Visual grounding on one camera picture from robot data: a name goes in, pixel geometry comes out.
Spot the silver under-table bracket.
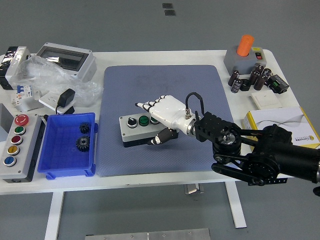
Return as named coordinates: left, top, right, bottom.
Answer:
left=184, top=183, right=205, bottom=195

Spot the clear plastic bag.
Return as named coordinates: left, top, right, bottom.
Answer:
left=11, top=54, right=105, bottom=108

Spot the grey metal box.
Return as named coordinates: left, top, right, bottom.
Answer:
left=0, top=103, right=13, bottom=143

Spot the black table control panel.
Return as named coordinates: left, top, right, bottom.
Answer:
left=264, top=176, right=288, bottom=186

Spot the blue-grey table mat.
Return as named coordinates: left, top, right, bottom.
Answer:
left=96, top=64, right=242, bottom=178

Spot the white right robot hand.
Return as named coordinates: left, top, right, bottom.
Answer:
left=134, top=94, right=195, bottom=146

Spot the white yellow cardboard box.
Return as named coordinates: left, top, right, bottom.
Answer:
left=242, top=106, right=320, bottom=149

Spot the black module with green terminal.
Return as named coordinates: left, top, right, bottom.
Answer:
left=265, top=74, right=290, bottom=95

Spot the white wall socket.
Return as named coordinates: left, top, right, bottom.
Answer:
left=38, top=91, right=76, bottom=111

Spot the short black round part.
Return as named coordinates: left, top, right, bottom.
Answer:
left=240, top=78, right=252, bottom=91

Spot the white box with black face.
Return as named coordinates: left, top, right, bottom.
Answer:
left=0, top=46, right=31, bottom=90

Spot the grey windowed distribution box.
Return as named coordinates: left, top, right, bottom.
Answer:
left=36, top=42, right=97, bottom=83

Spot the blue plastic bin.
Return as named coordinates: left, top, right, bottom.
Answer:
left=37, top=112, right=99, bottom=180

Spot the small black gear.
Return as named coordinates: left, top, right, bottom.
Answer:
left=79, top=121, right=91, bottom=135

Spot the grey three-button control box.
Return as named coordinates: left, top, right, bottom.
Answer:
left=118, top=113, right=179, bottom=148

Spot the black power adapter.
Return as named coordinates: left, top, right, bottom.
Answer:
left=55, top=88, right=76, bottom=115

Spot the grey switch box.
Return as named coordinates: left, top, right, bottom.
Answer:
left=223, top=46, right=268, bottom=75

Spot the grey five-button control box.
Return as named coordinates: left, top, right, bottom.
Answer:
left=0, top=113, right=47, bottom=183

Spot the white blue circuit breaker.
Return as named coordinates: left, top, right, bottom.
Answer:
left=10, top=84, right=35, bottom=107

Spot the white table leg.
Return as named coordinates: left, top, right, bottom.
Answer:
left=224, top=181, right=248, bottom=229
left=44, top=191, right=65, bottom=240

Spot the grey metal plate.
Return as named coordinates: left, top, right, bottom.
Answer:
left=84, top=227, right=211, bottom=240

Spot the large black gear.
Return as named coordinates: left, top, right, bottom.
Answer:
left=75, top=135, right=91, bottom=153

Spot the white wall switch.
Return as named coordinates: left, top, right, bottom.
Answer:
left=250, top=89, right=282, bottom=110

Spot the orange cylinder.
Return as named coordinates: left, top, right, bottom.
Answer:
left=236, top=34, right=255, bottom=57

